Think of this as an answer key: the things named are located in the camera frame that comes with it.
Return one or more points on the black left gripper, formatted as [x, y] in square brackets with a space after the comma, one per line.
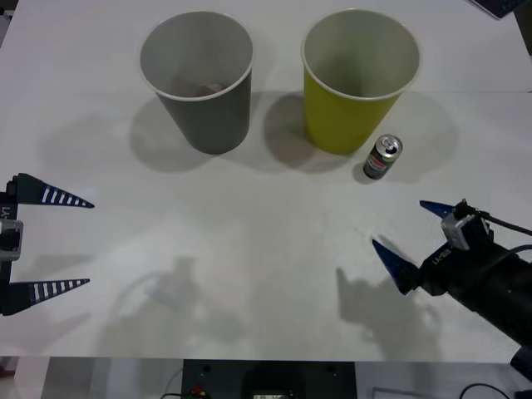
[9, 210]

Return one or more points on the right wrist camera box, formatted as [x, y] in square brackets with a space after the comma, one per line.
[459, 230]

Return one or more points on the yellow-green plastic bin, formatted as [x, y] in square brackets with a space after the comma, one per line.
[336, 124]

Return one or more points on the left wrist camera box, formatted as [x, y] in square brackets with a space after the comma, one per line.
[10, 241]

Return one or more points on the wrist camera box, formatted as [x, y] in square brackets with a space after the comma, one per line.
[10, 241]
[459, 230]

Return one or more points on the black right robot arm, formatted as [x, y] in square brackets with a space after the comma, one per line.
[511, 299]

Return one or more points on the black drink can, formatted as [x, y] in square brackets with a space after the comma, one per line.
[379, 163]

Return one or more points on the grey plastic bin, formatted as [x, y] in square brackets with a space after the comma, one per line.
[216, 124]

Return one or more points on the black robot torso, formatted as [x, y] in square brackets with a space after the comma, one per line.
[232, 378]

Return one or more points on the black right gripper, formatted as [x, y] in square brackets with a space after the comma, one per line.
[453, 272]

